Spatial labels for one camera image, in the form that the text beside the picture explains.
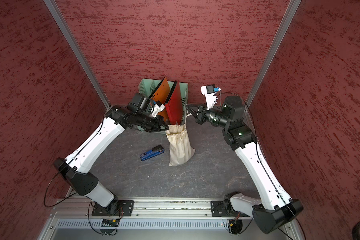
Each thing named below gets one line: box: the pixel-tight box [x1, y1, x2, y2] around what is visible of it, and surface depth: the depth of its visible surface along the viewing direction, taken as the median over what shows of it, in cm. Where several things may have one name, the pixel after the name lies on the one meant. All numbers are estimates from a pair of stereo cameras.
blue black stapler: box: [140, 145, 165, 161], surface depth 94 cm
